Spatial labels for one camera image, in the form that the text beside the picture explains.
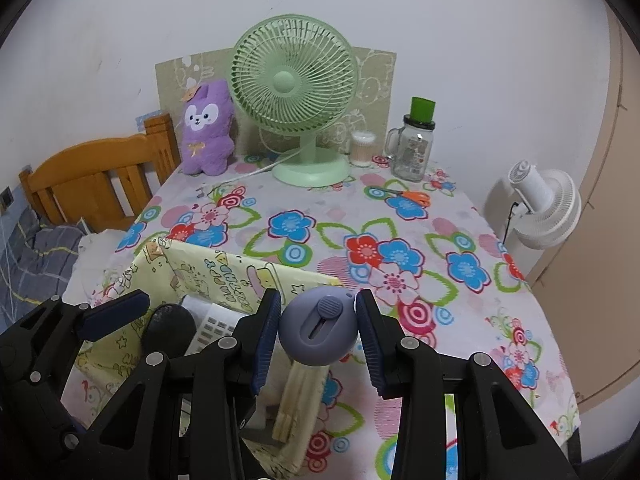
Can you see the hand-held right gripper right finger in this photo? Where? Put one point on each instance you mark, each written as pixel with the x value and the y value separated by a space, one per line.
pixel 372 345

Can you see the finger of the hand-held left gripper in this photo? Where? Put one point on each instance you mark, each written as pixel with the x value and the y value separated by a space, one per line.
pixel 117 312

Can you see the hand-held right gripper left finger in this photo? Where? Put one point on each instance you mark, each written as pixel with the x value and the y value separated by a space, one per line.
pixel 265 340

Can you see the white remote control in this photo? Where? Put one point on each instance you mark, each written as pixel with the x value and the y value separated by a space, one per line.
pixel 215 327

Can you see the black round puff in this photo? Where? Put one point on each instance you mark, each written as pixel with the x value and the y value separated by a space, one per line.
pixel 167 330

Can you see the yellow printed storage box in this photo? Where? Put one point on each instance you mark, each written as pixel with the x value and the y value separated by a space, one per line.
pixel 220 270

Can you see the white cloth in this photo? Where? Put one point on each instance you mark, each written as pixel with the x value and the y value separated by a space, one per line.
pixel 97 260

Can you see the blue plaid blanket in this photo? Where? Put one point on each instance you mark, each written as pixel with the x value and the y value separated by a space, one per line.
pixel 35 260

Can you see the clear cotton swab container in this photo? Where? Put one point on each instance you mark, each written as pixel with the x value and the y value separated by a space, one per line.
pixel 362 150

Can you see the glass jar with green lid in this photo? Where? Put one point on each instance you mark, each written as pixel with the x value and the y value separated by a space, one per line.
pixel 410 152

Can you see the purple plush toy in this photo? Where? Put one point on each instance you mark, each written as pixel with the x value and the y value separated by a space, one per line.
pixel 207 135

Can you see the white standing fan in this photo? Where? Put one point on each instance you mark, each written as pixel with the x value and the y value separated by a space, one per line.
pixel 545 205

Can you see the green desk fan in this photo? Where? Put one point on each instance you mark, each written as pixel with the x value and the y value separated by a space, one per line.
pixel 292 82

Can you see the patterned green board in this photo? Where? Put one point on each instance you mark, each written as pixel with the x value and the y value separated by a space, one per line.
pixel 372 85

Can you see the beige door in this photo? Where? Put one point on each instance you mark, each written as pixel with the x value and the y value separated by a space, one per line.
pixel 610 210

